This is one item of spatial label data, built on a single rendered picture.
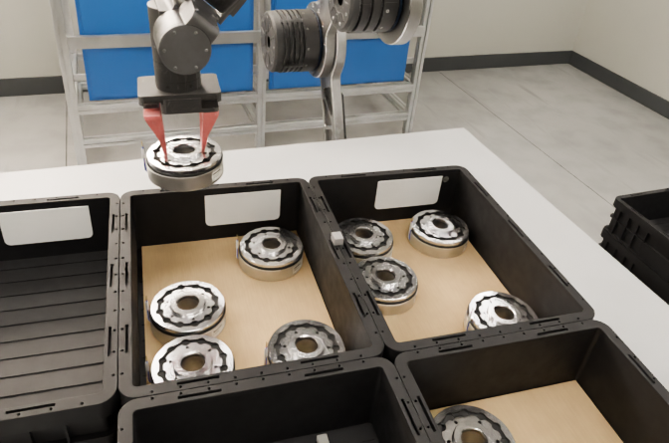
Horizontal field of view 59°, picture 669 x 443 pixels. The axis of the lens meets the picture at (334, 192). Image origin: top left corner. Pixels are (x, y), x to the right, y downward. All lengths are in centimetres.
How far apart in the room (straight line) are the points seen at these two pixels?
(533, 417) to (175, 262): 57
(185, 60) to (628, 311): 95
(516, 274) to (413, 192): 24
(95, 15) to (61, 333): 190
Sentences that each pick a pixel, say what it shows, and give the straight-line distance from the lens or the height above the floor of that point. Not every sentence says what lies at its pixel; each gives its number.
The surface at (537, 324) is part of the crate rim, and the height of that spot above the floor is 93.
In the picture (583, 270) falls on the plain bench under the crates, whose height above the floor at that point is 70.
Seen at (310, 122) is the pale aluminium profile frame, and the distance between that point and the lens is 300.
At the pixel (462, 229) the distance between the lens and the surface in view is 106.
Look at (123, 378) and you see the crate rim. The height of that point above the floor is 93.
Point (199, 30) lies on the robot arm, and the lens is 68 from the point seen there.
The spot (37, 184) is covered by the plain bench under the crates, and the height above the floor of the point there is 70.
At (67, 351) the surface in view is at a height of 83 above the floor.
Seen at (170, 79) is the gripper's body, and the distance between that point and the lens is 77.
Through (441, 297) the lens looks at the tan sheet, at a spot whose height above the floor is 83.
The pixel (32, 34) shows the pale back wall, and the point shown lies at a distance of 360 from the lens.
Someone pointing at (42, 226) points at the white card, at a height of 89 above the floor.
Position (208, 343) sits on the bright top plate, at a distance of 81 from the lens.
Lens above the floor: 145
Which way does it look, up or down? 33 degrees down
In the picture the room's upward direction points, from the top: 6 degrees clockwise
